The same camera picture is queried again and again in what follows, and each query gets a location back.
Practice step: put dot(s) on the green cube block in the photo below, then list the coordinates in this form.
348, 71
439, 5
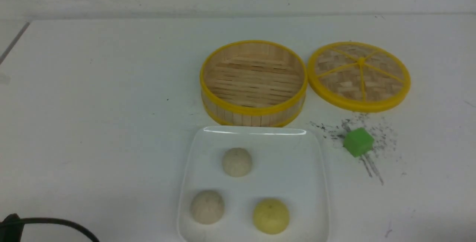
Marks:
358, 142

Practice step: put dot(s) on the yellow-rimmed bamboo steamer basket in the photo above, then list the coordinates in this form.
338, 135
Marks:
253, 83

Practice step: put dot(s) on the white steamed bun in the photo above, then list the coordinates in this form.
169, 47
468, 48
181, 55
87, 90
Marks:
207, 207
237, 162

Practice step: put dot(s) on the yellow steamed bun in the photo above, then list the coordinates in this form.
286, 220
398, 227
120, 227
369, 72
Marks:
271, 216

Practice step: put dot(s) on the yellow-rimmed bamboo steamer lid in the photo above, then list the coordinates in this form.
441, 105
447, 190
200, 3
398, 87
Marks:
358, 77

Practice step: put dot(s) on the white square plate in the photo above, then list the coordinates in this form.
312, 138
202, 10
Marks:
287, 164

